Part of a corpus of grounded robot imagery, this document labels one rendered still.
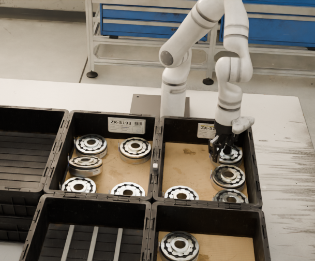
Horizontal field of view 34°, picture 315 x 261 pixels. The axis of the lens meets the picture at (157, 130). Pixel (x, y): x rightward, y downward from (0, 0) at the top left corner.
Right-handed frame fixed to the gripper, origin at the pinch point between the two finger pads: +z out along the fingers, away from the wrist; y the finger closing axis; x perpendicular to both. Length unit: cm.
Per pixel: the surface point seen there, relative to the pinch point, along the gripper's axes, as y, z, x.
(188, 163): 7.7, 4.0, -7.4
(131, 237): 42.2, 4.2, 2.6
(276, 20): -172, 37, -88
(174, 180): 16.8, 4.0, -4.8
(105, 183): 33.2, 3.9, -18.5
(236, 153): -5.0, 0.9, 2.1
